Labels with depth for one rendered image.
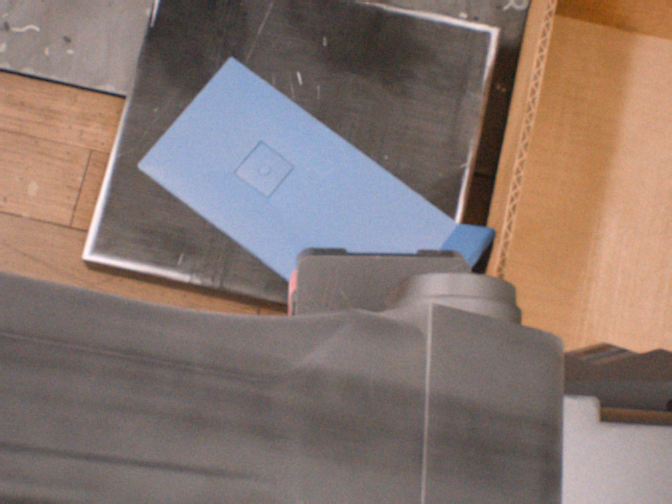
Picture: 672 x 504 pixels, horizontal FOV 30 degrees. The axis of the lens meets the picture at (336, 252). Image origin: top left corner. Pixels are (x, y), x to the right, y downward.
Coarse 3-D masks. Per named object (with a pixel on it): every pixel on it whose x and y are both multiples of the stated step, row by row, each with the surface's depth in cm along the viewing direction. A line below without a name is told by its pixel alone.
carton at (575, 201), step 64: (576, 0) 62; (640, 0) 60; (576, 64) 63; (640, 64) 63; (512, 128) 59; (576, 128) 62; (640, 128) 62; (512, 192) 54; (576, 192) 61; (640, 192) 61; (512, 256) 60; (576, 256) 60; (640, 256) 61; (576, 320) 60; (640, 320) 60
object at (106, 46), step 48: (0, 0) 63; (48, 0) 63; (96, 0) 63; (144, 0) 63; (384, 0) 64; (432, 0) 64; (480, 0) 64; (528, 0) 64; (0, 48) 62; (48, 48) 63; (96, 48) 63; (480, 144) 62
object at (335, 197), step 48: (240, 96) 60; (192, 144) 59; (240, 144) 59; (288, 144) 59; (336, 144) 59; (192, 192) 58; (240, 192) 59; (288, 192) 59; (336, 192) 59; (384, 192) 59; (240, 240) 58; (288, 240) 58; (336, 240) 58; (384, 240) 58; (432, 240) 58; (480, 240) 56
